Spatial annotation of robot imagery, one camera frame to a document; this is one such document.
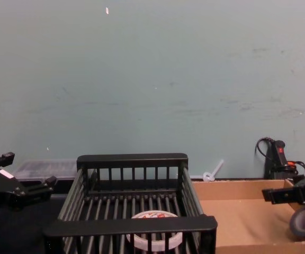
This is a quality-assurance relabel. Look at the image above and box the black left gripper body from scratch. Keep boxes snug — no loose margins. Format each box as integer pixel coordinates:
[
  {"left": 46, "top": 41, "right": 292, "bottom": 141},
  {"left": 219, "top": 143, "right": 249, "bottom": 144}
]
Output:
[{"left": 0, "top": 161, "right": 26, "bottom": 212}]

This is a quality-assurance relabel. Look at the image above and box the white tape roll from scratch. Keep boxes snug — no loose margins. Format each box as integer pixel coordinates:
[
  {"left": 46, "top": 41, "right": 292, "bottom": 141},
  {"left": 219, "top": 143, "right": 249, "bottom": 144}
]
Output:
[{"left": 125, "top": 210, "right": 184, "bottom": 251}]

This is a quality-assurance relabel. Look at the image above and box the clear plastic case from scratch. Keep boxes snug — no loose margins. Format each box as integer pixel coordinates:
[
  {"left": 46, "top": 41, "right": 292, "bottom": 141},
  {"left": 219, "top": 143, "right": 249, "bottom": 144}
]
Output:
[{"left": 11, "top": 159, "right": 78, "bottom": 183}]

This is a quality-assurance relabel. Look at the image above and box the shallow brown cardboard tray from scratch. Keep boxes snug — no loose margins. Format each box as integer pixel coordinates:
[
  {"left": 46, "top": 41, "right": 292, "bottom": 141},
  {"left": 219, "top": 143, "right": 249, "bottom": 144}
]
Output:
[{"left": 191, "top": 178, "right": 305, "bottom": 254}]

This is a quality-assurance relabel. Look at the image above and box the white three-armed plastic piece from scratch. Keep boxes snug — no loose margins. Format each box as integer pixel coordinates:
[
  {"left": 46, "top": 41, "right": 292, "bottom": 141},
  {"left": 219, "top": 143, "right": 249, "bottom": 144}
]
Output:
[{"left": 189, "top": 159, "right": 226, "bottom": 183}]

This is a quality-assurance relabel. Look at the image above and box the black rack with steel bars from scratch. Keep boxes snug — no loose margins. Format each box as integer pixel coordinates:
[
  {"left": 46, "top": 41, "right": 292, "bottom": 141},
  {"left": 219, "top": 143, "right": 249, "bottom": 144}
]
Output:
[{"left": 43, "top": 152, "right": 218, "bottom": 254}]

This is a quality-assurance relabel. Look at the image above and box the black tool with red switch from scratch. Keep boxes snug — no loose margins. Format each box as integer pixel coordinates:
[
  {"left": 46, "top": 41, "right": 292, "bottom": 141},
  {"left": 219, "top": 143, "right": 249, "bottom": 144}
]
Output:
[{"left": 263, "top": 139, "right": 301, "bottom": 180}]

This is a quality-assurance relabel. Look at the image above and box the black tool cable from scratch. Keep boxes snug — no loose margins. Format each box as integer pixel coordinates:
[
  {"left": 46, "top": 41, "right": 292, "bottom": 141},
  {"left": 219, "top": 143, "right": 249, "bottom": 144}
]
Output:
[{"left": 255, "top": 137, "right": 305, "bottom": 177}]

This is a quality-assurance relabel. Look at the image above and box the plain pale wall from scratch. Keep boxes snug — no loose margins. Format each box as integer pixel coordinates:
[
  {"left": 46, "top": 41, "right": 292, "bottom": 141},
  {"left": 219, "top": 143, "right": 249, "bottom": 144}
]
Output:
[{"left": 0, "top": 0, "right": 305, "bottom": 183}]

